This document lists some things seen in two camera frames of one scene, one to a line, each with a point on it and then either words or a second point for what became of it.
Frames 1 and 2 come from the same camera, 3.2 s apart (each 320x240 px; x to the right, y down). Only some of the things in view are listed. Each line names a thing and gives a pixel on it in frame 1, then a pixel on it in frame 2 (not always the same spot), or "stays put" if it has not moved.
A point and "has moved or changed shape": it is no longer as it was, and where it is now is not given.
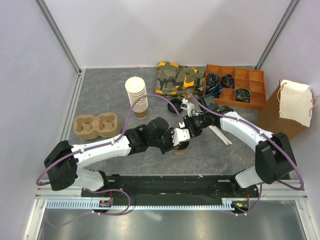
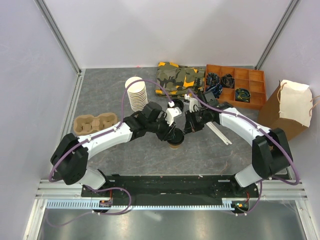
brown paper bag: (288, 110) stays put
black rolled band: (228, 81) stays put
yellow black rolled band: (242, 94) stays put
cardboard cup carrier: (106, 125) stays put
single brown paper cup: (180, 151) has moved or changed shape
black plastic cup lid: (183, 145) has moved or changed shape
